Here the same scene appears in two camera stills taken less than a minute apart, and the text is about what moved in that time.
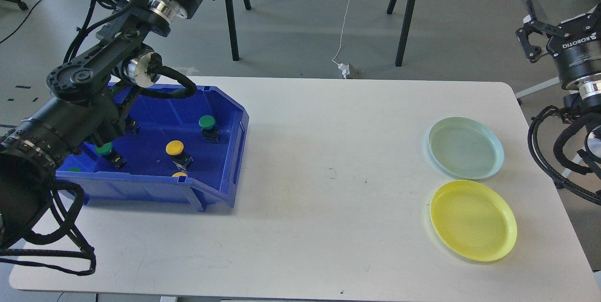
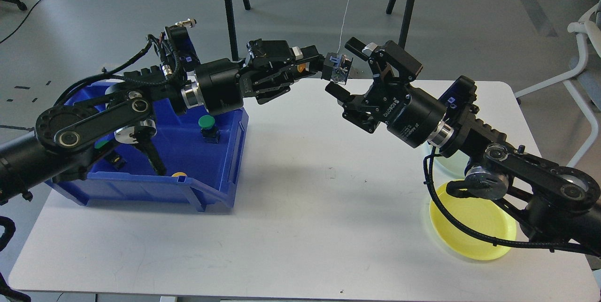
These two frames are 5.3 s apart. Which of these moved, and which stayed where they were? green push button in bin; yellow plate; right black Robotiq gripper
Moved: right black Robotiq gripper
Stayed: yellow plate; green push button in bin
